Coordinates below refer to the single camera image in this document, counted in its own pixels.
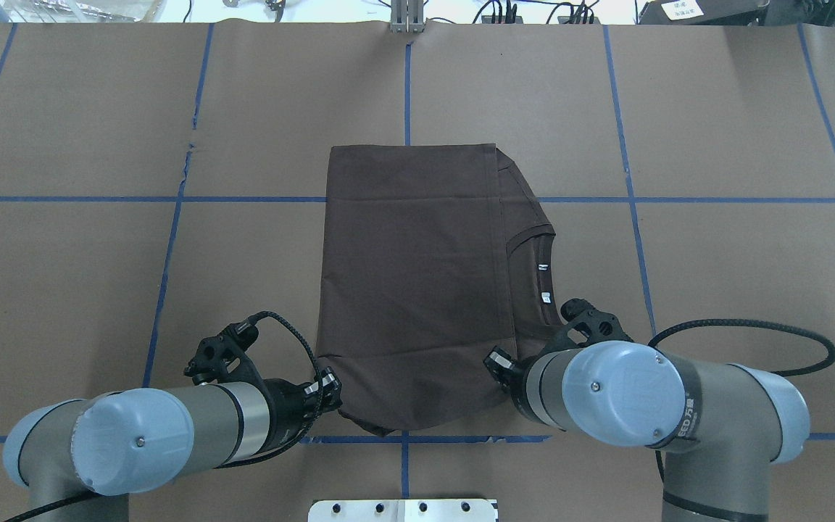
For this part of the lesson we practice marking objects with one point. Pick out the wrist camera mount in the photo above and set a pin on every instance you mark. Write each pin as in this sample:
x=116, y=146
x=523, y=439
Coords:
x=585, y=326
x=222, y=358

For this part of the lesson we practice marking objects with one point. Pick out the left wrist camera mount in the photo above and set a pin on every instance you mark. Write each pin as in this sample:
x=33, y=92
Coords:
x=222, y=358

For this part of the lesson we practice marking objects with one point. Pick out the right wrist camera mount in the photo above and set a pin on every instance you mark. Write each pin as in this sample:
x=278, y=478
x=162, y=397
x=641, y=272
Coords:
x=585, y=326

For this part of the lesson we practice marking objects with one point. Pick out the aluminium frame post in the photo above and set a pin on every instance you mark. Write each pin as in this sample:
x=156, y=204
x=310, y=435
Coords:
x=407, y=16

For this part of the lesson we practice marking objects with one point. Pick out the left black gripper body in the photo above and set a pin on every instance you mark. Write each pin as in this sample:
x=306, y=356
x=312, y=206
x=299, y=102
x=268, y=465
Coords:
x=285, y=403

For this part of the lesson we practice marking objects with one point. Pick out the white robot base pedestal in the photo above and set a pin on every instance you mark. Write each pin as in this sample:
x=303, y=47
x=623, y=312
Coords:
x=441, y=509

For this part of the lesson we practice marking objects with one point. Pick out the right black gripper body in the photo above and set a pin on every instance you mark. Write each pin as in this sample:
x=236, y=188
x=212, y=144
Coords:
x=512, y=374

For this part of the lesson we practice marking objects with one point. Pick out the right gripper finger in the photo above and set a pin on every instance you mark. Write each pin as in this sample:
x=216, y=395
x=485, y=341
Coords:
x=499, y=363

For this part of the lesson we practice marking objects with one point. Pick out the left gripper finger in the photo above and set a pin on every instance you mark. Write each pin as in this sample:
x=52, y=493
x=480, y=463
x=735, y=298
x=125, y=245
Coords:
x=327, y=391

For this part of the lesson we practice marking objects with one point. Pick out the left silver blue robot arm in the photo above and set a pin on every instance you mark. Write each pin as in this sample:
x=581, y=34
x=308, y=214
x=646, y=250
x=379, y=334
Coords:
x=82, y=459

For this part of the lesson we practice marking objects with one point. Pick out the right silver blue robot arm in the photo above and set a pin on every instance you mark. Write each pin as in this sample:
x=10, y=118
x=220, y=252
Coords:
x=719, y=428

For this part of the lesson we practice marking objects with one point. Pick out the dark brown t-shirt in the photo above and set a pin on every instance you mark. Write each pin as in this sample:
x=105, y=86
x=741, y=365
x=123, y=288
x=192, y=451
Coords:
x=432, y=257

